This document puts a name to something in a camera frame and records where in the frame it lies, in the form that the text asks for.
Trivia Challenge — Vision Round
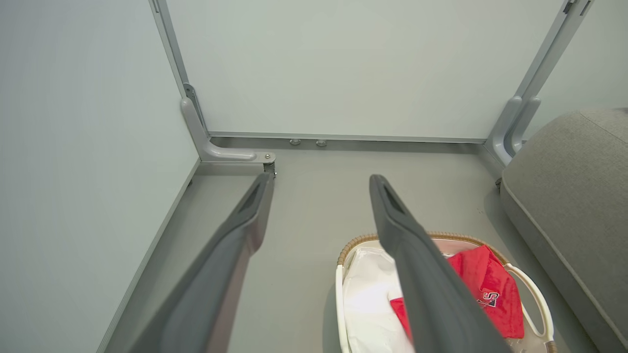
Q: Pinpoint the white laundry basket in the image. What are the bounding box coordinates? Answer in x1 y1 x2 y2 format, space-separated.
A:
336 232 558 353

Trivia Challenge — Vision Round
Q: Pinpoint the red garment with logo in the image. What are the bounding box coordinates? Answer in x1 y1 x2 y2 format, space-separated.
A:
390 245 525 340

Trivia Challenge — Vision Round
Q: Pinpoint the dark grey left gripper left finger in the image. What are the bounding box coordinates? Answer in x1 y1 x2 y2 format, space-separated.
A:
129 172 275 353

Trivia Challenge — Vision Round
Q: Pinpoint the white garment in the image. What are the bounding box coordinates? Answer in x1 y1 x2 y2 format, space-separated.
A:
342 247 416 353

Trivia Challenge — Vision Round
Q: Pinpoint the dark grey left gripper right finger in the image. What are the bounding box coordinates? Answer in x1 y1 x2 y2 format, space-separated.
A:
369 174 513 353

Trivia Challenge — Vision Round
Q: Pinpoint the grey partition foot bracket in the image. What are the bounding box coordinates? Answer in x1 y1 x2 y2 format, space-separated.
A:
181 83 276 178
486 96 523 166
505 97 541 157

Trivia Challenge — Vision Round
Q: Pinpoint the grey fabric sofa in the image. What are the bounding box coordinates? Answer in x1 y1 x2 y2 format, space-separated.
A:
500 108 628 353

